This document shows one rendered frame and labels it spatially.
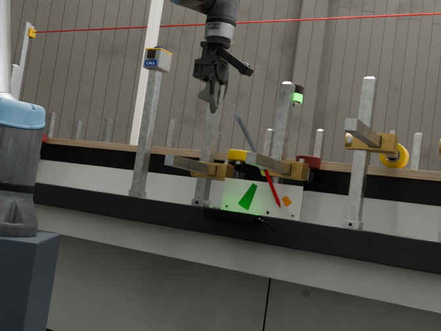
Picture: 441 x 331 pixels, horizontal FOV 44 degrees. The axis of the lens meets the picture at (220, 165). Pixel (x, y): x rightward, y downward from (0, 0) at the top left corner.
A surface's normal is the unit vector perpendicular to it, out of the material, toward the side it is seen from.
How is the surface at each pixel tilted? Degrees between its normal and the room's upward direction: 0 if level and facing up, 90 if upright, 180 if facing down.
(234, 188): 90
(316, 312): 90
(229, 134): 90
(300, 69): 90
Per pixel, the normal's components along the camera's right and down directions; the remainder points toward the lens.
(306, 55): 0.11, -0.05
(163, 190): -0.48, -0.13
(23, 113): 0.71, -0.03
